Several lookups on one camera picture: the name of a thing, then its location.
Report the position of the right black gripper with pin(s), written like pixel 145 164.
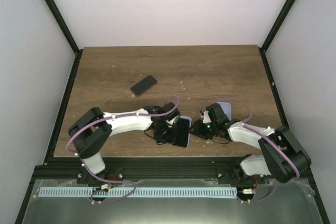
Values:
pixel 198 130

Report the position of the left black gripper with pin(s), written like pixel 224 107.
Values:
pixel 156 136

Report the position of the lilac phone case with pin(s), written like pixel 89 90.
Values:
pixel 189 132

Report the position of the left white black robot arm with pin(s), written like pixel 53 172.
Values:
pixel 89 134

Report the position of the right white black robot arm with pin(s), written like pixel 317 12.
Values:
pixel 283 157

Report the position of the black phone with red edge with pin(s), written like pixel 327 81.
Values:
pixel 144 85

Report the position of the grey metal sheet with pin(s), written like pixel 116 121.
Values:
pixel 293 202

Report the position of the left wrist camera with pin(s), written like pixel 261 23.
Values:
pixel 173 120

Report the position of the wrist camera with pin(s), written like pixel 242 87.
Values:
pixel 173 120
pixel 203 113

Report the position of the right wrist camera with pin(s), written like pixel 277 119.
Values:
pixel 203 113

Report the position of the light blue slotted cable duct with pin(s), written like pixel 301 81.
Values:
pixel 141 192

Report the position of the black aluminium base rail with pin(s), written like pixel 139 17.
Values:
pixel 223 169

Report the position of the right black frame post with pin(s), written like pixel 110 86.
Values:
pixel 287 6

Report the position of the black frame post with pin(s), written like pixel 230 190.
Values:
pixel 62 25
pixel 287 6

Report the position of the left black frame post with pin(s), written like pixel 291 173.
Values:
pixel 62 25

